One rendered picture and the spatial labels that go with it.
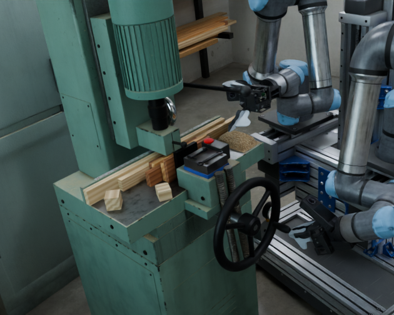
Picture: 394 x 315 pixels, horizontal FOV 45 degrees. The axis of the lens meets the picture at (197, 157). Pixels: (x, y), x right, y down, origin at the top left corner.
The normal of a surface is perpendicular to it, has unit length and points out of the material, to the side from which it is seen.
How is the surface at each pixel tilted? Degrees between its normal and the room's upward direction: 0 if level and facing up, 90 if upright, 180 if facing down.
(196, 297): 90
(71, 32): 90
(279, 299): 0
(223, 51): 90
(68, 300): 0
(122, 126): 90
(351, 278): 0
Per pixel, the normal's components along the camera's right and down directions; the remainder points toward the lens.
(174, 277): 0.71, 0.26
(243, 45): -0.65, 0.42
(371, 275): -0.11, -0.88
